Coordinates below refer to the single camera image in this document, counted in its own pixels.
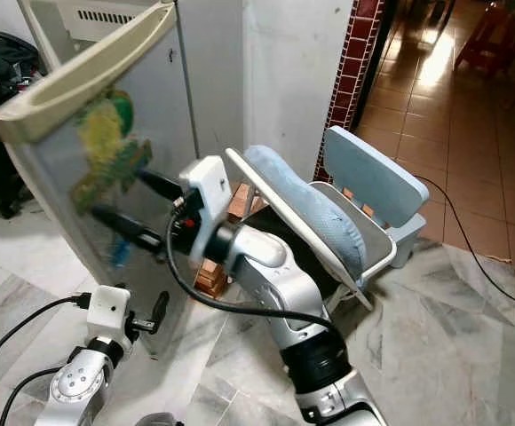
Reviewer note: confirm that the silver fridge door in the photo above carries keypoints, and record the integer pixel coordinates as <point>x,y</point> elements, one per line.
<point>35,177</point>

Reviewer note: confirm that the green Fresh sticker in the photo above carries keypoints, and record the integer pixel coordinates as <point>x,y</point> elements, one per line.
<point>111,146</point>

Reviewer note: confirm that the red tiled pillar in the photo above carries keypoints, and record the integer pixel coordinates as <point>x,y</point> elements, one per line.
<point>351,80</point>

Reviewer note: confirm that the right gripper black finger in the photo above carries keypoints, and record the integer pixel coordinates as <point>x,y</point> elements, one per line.
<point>162,184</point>
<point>129,228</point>

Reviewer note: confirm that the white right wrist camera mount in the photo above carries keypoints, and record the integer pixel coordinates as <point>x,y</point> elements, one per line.
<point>209,191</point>

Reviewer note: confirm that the small blue sticker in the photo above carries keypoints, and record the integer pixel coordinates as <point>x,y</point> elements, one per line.
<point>122,251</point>

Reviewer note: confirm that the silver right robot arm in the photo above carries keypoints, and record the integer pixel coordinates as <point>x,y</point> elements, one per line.
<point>293,302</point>

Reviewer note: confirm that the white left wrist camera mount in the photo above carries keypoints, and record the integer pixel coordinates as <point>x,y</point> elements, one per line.
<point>108,311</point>

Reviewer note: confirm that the light blue folding chair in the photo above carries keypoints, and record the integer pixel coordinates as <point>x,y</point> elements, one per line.
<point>373,182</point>

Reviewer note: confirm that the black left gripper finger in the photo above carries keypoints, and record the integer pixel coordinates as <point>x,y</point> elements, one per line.
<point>161,311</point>

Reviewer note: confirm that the orange brick fridge base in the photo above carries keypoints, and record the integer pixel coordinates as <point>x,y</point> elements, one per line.
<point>209,277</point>

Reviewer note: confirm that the red plastic stool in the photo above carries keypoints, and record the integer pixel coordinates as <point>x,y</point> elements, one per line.
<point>487,40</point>

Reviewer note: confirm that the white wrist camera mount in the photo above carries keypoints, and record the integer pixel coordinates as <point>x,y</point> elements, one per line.
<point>209,191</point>
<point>108,311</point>

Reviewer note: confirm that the black office chair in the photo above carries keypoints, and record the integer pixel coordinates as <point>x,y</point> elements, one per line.
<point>0,98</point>

